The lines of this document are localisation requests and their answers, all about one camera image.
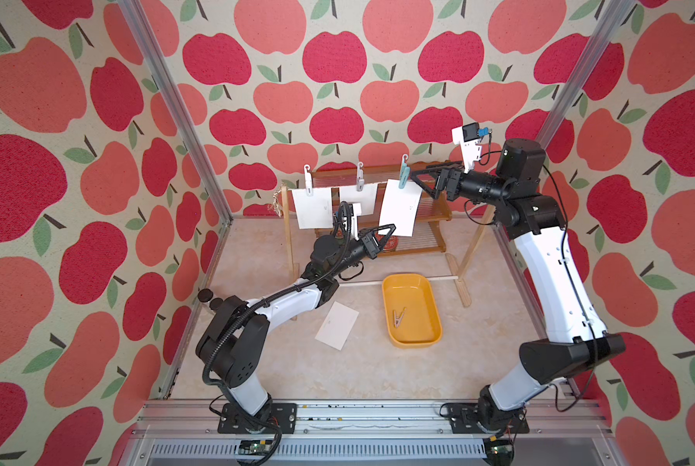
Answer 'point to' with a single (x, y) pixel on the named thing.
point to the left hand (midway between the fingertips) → (399, 236)
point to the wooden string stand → (457, 273)
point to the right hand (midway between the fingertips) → (422, 177)
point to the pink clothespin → (397, 320)
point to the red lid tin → (391, 244)
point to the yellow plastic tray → (412, 312)
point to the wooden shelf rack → (428, 236)
